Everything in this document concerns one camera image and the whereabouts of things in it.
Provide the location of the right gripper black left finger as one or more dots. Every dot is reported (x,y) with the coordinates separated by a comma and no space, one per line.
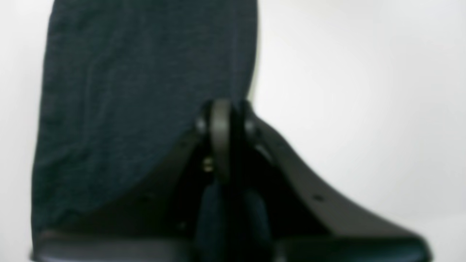
(154,221)

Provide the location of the dark navy long-sleeve shirt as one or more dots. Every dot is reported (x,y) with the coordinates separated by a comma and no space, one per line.
(123,81)

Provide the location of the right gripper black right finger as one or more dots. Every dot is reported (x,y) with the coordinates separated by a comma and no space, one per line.
(307,220)

